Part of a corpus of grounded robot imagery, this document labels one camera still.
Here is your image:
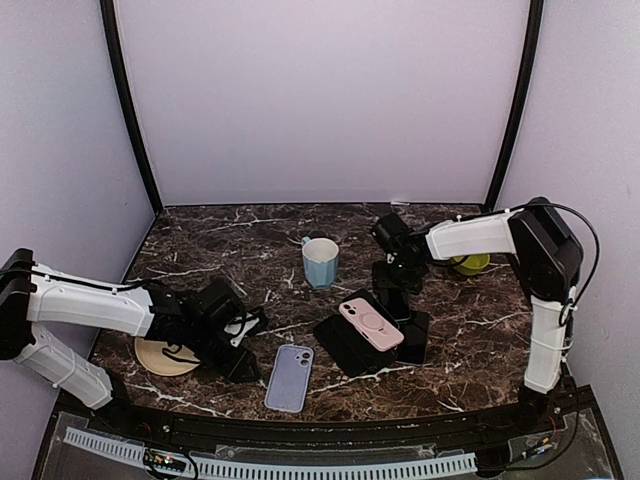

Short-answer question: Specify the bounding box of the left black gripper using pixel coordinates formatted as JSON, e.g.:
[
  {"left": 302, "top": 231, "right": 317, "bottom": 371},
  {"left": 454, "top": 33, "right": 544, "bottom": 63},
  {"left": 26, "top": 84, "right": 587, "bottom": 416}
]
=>
[{"left": 185, "top": 321, "right": 260, "bottom": 385}]

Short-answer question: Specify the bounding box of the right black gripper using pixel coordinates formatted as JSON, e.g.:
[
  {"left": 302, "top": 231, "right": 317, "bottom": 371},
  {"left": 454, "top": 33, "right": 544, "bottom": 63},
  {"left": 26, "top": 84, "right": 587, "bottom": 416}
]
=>
[{"left": 373, "top": 256, "right": 423, "bottom": 291}]

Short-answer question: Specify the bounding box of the black screen smartphone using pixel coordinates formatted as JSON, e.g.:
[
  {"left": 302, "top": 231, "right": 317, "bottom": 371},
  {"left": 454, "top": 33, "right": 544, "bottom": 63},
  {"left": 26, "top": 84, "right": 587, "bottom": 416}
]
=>
[{"left": 396, "top": 310, "right": 432, "bottom": 365}]

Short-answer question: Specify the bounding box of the black phone case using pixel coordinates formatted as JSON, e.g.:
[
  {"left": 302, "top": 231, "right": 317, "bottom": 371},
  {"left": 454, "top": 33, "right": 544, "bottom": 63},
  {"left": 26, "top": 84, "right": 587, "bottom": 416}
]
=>
[{"left": 313, "top": 314, "right": 397, "bottom": 378}]

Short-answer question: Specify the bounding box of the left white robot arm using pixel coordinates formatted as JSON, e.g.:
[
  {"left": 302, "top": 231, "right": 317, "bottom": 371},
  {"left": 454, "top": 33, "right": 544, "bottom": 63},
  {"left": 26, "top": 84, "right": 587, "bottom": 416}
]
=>
[{"left": 1, "top": 249, "right": 261, "bottom": 436}]

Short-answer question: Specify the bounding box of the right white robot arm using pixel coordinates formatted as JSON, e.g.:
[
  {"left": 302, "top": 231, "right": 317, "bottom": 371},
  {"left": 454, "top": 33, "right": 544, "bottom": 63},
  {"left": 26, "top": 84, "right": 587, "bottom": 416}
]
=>
[{"left": 370, "top": 197, "right": 590, "bottom": 395}]

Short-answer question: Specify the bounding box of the pink phone case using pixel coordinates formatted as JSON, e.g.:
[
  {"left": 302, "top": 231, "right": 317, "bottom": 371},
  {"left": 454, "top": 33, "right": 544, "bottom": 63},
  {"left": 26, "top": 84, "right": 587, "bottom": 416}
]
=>
[{"left": 339, "top": 298, "right": 404, "bottom": 352}]

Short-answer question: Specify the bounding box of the beige round plate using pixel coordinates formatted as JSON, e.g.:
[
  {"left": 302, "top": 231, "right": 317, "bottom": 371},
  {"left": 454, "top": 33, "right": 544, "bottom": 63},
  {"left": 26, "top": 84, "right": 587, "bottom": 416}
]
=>
[{"left": 134, "top": 337, "right": 201, "bottom": 377}]

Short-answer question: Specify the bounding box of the blue ceramic mug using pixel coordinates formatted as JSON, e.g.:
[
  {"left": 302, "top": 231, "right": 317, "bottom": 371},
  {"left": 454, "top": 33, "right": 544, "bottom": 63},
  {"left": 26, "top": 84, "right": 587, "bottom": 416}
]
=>
[{"left": 301, "top": 237, "right": 340, "bottom": 289}]

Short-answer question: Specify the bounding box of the lime green bowl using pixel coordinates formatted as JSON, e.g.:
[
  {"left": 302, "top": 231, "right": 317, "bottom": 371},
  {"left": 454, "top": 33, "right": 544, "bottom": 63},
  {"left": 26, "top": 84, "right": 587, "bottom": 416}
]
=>
[{"left": 449, "top": 253, "right": 491, "bottom": 276}]

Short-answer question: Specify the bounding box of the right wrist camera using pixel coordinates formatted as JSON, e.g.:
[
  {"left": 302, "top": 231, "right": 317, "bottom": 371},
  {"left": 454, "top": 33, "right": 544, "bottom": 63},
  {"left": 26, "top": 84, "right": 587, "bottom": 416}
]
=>
[{"left": 370, "top": 213, "right": 413, "bottom": 253}]

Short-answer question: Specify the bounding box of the black front rail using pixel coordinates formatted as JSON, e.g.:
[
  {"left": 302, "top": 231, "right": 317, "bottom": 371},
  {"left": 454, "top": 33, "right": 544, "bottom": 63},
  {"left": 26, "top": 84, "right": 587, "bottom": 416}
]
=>
[{"left": 124, "top": 404, "right": 566, "bottom": 451}]

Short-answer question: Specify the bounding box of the white slotted cable duct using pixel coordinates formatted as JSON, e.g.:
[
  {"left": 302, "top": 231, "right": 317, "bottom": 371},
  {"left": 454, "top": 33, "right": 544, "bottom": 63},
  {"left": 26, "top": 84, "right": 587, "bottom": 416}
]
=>
[{"left": 63, "top": 427, "right": 477, "bottom": 479}]

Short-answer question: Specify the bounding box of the right black frame post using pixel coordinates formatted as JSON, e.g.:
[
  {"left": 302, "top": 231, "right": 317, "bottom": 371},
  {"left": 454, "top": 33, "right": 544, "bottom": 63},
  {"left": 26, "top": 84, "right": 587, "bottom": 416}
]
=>
[{"left": 483, "top": 0, "right": 545, "bottom": 212}]

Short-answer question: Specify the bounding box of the black frame post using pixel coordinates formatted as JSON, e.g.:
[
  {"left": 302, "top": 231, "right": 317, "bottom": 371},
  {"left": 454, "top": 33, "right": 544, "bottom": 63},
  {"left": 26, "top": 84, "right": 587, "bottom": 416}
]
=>
[
  {"left": 483, "top": 0, "right": 545, "bottom": 212},
  {"left": 99, "top": 0, "right": 164, "bottom": 216}
]

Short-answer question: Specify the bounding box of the left black frame post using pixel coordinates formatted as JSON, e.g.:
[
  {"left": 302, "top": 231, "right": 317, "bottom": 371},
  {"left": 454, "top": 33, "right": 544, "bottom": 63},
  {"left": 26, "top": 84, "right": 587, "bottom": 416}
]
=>
[{"left": 99, "top": 0, "right": 164, "bottom": 216}]

